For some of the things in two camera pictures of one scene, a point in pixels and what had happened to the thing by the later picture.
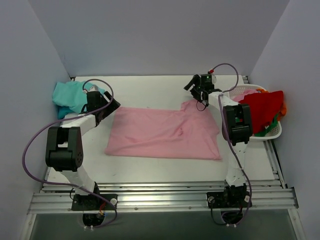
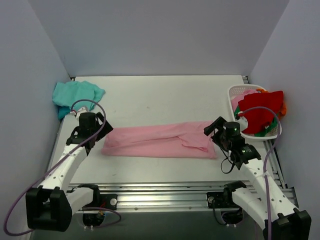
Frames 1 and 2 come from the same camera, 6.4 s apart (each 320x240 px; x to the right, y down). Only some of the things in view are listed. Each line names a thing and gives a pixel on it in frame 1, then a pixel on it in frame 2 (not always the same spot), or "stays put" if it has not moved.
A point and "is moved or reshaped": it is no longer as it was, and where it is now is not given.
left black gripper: x=106 y=108 to x=105 y=125
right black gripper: x=196 y=85 to x=216 y=130
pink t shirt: x=190 y=133 is moved or reshaped
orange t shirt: x=283 y=111 stays put
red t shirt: x=264 y=107 stays put
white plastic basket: x=276 y=131 stays put
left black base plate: x=81 y=202 stays put
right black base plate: x=228 y=199 stays put
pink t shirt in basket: x=241 y=96 stays put
